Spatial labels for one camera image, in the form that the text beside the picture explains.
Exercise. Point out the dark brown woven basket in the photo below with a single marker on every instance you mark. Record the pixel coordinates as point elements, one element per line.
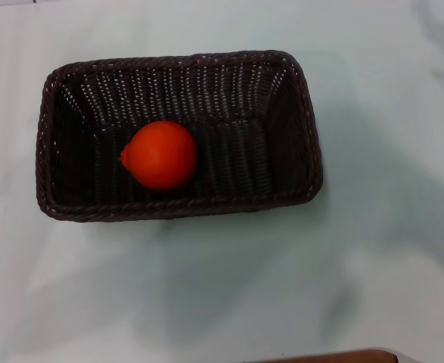
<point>225,151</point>

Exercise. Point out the orange toy fruit with stem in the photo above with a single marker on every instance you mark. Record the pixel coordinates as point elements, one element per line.
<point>161,155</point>

